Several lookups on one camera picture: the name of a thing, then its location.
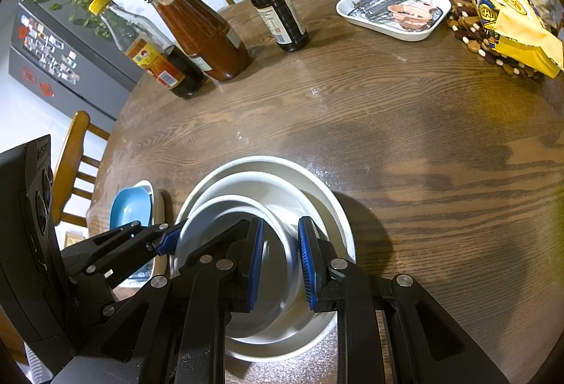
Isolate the white plate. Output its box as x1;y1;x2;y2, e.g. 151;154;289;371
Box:
118;180;171;290

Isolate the medium white bowl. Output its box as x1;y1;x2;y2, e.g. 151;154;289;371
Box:
189;171;338;343

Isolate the large white bowl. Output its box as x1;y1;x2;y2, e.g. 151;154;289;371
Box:
170;155;357;364

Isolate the red sauce glass bottle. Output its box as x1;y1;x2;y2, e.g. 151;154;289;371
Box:
142;0;252;82

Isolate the grey refrigerator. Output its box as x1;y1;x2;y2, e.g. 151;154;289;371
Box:
9;0;146;121

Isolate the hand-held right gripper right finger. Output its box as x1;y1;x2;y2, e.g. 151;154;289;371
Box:
297;216;512;384

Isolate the yellow snack bag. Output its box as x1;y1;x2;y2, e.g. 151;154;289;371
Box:
466;0;564;79

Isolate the large soy sauce bottle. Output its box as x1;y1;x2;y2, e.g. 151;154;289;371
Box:
88;0;206;99

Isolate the blue plate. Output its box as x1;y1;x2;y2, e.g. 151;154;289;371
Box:
109;187;153;235

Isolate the white rectangular dish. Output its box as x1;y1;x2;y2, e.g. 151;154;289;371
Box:
336;0;453;42

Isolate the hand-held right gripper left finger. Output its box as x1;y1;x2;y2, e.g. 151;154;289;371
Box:
53;217;265;384

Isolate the pink plastic tool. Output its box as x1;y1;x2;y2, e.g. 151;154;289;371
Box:
387;1;435;31

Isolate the group of fridge magnet photos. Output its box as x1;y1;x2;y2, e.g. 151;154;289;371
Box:
20;14;81;85

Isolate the wooden bead trivet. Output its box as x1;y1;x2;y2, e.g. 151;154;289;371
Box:
447;0;544;80

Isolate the small white bowl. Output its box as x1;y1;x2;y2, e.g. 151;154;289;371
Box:
174;196;295;338

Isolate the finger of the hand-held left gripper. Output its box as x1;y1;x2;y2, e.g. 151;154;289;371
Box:
68;249;159;318
62;222;180;274

